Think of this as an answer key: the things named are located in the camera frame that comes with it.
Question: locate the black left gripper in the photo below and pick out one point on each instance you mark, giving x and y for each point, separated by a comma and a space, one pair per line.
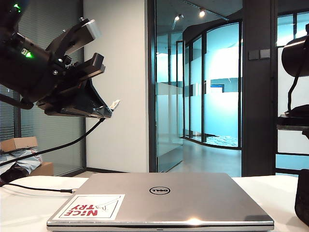
70, 75

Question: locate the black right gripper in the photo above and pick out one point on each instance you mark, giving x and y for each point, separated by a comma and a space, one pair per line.
299, 118

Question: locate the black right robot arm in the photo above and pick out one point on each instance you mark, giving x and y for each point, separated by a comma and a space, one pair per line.
297, 53

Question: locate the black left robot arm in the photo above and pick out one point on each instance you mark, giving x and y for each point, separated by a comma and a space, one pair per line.
19, 72

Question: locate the grey window blinds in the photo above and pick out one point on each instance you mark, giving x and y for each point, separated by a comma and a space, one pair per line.
60, 135

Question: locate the black plastic bag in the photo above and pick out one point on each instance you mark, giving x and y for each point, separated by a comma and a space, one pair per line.
14, 174

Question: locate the white NICE TRY sticker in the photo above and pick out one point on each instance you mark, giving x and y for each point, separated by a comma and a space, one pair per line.
82, 210

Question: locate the ceiling spotlight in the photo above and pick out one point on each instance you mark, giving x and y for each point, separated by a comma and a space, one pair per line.
201, 12
177, 17

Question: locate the silver Dell laptop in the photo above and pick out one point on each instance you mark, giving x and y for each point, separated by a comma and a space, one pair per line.
183, 207

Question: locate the black left camera bracket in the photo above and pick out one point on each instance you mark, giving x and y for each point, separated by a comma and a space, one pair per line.
65, 38

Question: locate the dark wall switch panel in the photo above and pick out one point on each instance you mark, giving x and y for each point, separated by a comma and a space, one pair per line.
265, 53
254, 55

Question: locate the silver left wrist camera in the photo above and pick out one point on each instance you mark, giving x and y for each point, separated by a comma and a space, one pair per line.
91, 30

